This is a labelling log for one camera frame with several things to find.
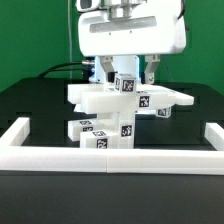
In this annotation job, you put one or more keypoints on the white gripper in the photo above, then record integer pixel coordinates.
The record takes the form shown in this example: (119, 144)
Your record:
(109, 28)

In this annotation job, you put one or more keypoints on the white marker cube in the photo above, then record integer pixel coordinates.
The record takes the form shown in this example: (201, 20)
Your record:
(125, 83)
(164, 113)

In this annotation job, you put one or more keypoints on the white chair back part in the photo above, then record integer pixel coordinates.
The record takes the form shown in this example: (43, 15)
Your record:
(147, 97)

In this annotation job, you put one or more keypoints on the white chair seat part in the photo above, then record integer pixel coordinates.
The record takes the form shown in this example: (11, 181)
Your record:
(122, 123)

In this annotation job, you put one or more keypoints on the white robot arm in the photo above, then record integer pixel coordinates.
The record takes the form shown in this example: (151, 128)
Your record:
(116, 66)

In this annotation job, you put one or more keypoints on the white marker base plate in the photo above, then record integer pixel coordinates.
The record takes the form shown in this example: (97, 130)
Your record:
(77, 108)

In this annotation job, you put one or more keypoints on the white U-shaped boundary frame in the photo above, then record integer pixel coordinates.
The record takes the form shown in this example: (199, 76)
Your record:
(15, 156)

